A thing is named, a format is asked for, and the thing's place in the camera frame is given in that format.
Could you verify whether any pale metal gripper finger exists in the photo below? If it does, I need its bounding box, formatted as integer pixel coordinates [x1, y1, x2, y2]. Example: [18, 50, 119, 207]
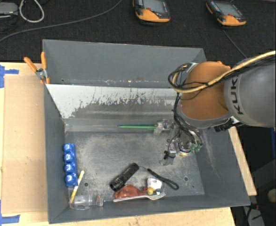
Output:
[159, 150, 177, 167]
[153, 119, 174, 137]

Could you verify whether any green pen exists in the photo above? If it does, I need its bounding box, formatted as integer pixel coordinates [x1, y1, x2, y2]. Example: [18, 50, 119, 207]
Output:
[117, 124, 159, 130]

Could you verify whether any small white and blue container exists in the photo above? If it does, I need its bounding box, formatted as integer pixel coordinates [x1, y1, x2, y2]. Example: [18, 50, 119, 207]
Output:
[146, 177, 165, 191]

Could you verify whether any grey metal bin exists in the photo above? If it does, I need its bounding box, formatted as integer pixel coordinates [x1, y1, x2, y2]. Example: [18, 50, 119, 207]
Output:
[41, 39, 252, 225]

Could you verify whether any red-brown toy food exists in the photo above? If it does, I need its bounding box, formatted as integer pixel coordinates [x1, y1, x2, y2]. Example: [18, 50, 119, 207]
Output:
[114, 184, 148, 200]

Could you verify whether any yellow and white stick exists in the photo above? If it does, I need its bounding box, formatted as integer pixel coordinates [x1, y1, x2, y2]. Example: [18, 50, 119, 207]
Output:
[69, 169, 85, 203]

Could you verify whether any clear glass piece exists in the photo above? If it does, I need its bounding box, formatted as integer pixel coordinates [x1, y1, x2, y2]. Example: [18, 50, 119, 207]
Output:
[69, 194, 105, 211]

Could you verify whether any blue studded block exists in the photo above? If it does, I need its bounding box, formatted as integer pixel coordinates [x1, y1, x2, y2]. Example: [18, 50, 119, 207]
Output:
[62, 143, 79, 188]

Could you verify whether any brown cardboard board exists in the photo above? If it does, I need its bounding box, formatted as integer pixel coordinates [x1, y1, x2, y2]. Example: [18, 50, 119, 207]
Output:
[0, 74, 49, 215]

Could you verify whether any black cylinder on white bracket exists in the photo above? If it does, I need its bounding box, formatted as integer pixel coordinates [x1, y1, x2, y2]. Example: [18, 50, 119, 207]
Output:
[213, 118, 238, 133]

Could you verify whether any black flashlight with strap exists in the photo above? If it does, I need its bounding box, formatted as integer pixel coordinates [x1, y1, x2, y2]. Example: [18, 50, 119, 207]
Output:
[109, 162, 180, 193]

